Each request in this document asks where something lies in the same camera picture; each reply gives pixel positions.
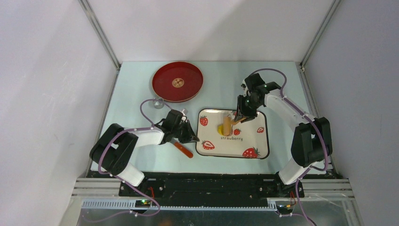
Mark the small clear glass cup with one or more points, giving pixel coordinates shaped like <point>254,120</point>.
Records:
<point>158,103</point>

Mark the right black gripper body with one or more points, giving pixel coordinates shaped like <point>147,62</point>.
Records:
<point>251,106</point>

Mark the strawberry print tray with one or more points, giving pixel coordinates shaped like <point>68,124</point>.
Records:
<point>247,140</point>

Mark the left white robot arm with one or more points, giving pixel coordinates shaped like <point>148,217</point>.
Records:
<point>114,148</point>

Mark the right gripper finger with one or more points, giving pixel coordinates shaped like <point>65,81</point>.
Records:
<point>241,107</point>
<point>244,118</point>

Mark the yellow dough piece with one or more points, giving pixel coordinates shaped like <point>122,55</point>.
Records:
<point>220,130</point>

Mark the round red plate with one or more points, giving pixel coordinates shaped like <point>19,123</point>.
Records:
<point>177,82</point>

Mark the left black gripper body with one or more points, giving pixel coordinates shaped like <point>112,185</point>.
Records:
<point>177,130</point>

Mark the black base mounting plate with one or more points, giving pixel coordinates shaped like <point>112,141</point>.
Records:
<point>216,190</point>

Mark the orange handled spatula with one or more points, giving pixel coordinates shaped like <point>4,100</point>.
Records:
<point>181,148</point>

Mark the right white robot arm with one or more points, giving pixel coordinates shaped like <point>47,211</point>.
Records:
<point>312,142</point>

